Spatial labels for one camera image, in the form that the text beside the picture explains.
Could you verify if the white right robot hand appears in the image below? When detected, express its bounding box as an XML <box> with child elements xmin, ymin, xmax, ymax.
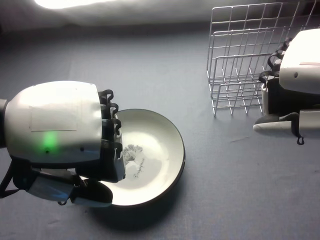
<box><xmin>252</xmin><ymin>28</ymin><xmax>320</xmax><ymax>146</ymax></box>

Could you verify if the wire dish rack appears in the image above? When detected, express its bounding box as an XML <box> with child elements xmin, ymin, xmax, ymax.
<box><xmin>206</xmin><ymin>1</ymin><xmax>320</xmax><ymax>118</ymax></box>

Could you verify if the grey table cloth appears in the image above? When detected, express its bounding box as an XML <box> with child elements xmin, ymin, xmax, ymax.
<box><xmin>0</xmin><ymin>22</ymin><xmax>320</xmax><ymax>240</ymax></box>

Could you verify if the white backdrop sheet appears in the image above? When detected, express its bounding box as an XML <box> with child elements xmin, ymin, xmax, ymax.
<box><xmin>0</xmin><ymin>0</ymin><xmax>320</xmax><ymax>32</ymax></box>

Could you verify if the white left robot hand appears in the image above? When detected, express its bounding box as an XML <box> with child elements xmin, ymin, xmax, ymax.
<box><xmin>4</xmin><ymin>80</ymin><xmax>126</xmax><ymax>209</ymax></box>

